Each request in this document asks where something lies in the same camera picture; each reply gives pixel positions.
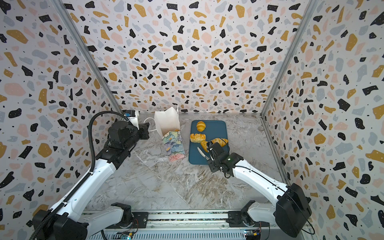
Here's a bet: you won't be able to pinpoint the metal tongs cream tips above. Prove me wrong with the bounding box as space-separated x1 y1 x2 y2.
197 147 214 162

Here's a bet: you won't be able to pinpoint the striped croissant bread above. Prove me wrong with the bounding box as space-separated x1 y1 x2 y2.
211 138 229 147

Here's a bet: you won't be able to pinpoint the floral paper bag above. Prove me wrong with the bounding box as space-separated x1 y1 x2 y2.
144 107 186 162

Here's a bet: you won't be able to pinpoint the glossy orange oval bread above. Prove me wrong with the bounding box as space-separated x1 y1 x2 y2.
200 141 208 152

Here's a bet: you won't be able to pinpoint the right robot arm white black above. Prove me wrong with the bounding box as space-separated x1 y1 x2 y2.
207 142 312 240

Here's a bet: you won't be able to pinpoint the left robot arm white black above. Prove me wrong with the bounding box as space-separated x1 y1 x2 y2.
30 121 150 240

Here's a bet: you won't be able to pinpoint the twisted glazed pastry bread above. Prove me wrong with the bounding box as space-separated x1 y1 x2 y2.
190 134 206 143

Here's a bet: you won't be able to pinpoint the teal rectangular tray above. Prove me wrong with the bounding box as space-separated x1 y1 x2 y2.
189 120 229 165

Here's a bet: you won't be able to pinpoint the small striped bun top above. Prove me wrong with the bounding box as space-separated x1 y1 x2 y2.
196 121 206 132

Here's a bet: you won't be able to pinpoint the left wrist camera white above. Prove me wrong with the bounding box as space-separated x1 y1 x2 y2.
123 110 139 129

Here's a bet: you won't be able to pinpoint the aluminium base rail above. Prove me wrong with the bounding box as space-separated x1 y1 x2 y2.
78 205 308 240

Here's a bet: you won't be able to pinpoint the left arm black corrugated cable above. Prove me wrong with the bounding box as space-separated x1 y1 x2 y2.
29 110 130 240

